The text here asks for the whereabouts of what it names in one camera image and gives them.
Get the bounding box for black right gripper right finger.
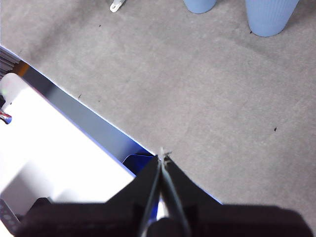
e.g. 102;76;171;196
160;153;314;237

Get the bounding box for grey ribbed object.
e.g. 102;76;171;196
0;46;22;76

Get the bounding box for white rounded object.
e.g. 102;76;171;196
0;73;27;109

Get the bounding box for grey-handled sponge cup brush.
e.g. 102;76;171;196
110;0;128;13

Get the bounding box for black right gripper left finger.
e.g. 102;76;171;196
14;155;163;237

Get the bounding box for blue ribbed plastic cup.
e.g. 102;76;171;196
245;0;301;38
183;0;217;14

